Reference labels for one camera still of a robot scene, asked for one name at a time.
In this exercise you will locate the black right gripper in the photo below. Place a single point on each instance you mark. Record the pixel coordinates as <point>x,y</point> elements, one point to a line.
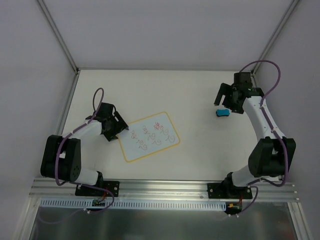
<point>230,95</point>

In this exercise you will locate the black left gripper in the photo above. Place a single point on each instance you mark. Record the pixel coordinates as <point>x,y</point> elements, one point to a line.
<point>116,128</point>

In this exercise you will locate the blue whiteboard eraser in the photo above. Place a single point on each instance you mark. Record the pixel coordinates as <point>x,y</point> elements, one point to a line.
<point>222,112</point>

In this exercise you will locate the yellow framed whiteboard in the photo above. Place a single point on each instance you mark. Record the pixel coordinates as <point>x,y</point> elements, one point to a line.
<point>148,136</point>

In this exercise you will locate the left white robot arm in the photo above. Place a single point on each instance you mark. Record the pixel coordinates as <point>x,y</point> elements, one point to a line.
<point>62,158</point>

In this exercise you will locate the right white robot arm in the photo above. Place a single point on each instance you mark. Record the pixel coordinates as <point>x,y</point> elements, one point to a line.
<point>271,158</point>

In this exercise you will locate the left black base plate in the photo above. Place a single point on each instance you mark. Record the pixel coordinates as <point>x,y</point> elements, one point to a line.
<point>95,190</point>

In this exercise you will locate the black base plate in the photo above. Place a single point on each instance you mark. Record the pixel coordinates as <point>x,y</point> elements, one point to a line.
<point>95,190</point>
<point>225,192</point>

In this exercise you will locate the right aluminium frame post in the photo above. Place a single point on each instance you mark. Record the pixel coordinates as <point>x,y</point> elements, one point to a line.
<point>278,18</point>

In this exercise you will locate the aluminium frame post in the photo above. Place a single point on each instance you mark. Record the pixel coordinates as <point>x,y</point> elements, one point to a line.
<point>58,36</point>
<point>278,18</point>

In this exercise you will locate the aluminium mounting rail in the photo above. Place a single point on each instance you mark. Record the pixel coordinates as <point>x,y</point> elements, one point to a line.
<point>177,190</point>

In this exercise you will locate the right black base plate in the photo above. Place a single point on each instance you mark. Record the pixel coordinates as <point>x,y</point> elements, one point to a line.
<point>225,192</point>

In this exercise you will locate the white slotted cable duct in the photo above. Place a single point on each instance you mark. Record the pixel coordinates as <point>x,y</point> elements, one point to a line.
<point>77,203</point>

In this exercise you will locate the left aluminium frame post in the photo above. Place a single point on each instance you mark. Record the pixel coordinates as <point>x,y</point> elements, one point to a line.
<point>58,36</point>

